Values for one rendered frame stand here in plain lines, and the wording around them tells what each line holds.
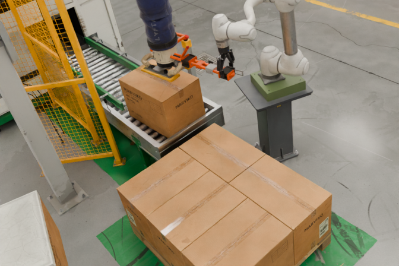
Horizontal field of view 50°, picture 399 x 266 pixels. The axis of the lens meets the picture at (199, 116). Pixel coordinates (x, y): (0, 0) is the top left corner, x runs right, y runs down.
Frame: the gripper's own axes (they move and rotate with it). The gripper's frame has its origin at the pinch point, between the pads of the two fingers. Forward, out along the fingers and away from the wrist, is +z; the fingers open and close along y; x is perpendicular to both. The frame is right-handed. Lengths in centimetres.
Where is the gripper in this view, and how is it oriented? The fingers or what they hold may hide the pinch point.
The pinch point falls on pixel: (227, 72)
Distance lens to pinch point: 292.9
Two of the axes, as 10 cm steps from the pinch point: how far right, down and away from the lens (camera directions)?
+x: 7.3, 3.2, -6.0
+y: -6.6, 5.4, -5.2
